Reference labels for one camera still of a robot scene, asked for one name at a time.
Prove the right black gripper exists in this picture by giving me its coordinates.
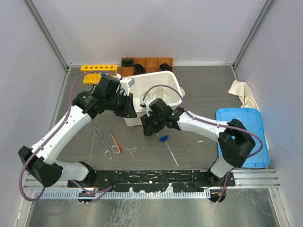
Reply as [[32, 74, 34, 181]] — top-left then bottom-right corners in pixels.
[[141, 111, 165, 137]]

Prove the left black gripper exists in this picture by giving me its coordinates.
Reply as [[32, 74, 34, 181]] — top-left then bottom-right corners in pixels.
[[106, 91, 137, 118]]

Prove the yellow test tube rack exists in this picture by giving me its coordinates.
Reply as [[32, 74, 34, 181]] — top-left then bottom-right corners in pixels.
[[80, 65, 118, 84]]

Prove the white plastic tub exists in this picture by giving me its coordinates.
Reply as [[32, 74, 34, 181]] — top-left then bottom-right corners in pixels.
[[120, 71, 185, 127]]

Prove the metal test tube holder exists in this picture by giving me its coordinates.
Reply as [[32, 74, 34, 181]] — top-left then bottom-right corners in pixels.
[[92, 125, 119, 160]]

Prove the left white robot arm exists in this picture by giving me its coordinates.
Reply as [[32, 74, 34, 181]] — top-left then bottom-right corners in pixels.
[[18, 76, 137, 187]]

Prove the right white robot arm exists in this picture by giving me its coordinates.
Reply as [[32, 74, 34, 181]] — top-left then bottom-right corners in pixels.
[[140, 98, 256, 186]]

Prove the rolled tie top left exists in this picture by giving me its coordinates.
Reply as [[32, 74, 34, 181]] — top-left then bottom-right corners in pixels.
[[121, 58, 134, 67]]

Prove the rolled tie orange pattern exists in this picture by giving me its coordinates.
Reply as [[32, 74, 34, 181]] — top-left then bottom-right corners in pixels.
[[134, 63, 146, 75]]

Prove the rolled tie blue pattern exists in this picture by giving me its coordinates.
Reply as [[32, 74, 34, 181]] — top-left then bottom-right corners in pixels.
[[160, 63, 173, 72]]

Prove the wooden compartment tray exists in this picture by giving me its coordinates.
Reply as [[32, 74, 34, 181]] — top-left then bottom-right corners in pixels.
[[119, 57, 174, 77]]

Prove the red yellow stick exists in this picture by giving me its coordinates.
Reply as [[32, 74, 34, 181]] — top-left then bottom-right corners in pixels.
[[110, 132, 123, 153]]

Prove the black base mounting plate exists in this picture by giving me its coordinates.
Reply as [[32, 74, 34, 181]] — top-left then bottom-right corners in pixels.
[[77, 170, 235, 193]]

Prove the cream cloth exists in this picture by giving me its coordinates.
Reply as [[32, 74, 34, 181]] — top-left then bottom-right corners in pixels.
[[228, 80, 259, 111]]

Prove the blue plastic lid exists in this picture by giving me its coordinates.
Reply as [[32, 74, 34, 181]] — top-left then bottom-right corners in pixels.
[[216, 107, 270, 169]]

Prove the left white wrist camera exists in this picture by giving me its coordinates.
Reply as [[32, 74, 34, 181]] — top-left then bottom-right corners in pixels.
[[115, 74, 135, 91]]

